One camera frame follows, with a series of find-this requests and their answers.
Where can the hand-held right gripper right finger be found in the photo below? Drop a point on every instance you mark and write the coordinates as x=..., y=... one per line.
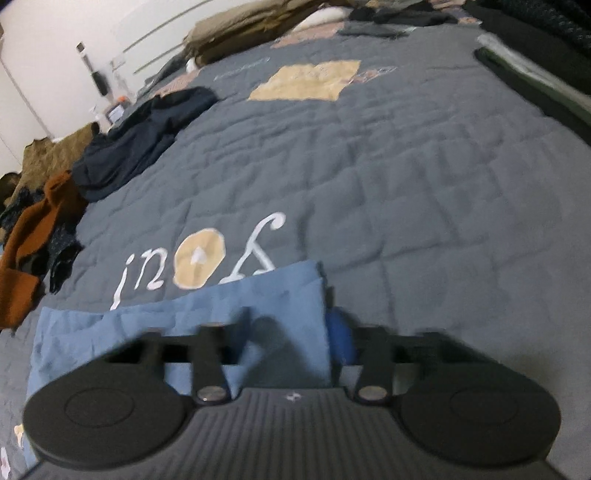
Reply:
x=339, y=337

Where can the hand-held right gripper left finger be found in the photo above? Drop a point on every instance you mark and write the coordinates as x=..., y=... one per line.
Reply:
x=212, y=350

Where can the light blue garment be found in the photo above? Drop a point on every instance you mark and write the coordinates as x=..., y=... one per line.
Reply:
x=184, y=304

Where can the stack of folded black clothes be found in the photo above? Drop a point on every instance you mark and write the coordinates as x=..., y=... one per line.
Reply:
x=545, y=37

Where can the grey quilted bedspread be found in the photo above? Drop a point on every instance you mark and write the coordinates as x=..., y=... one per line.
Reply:
x=392, y=184

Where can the navy dotted garment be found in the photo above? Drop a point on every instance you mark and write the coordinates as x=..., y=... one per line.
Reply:
x=60, y=254

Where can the rust orange sweater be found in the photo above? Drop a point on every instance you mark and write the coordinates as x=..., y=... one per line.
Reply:
x=37, y=230

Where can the brown fleece coat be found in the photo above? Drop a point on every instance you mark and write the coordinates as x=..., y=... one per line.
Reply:
x=64, y=147

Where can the small orange bedside item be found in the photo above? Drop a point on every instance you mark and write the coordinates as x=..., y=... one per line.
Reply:
x=119, y=108

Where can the black hair brush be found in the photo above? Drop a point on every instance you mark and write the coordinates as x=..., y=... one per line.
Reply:
x=99, y=83

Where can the white wardrobe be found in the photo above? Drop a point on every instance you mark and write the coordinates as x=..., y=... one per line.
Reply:
x=18, y=115

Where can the white headboard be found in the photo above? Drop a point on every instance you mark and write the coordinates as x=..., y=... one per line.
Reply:
x=152, y=50

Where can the folded khaki bedding stack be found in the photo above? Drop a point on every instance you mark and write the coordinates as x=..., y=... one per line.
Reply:
x=240, y=32

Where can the white pillow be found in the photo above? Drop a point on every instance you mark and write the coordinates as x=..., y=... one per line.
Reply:
x=323, y=16

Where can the crumpled dark grey garments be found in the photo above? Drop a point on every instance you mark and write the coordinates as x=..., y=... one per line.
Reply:
x=401, y=18

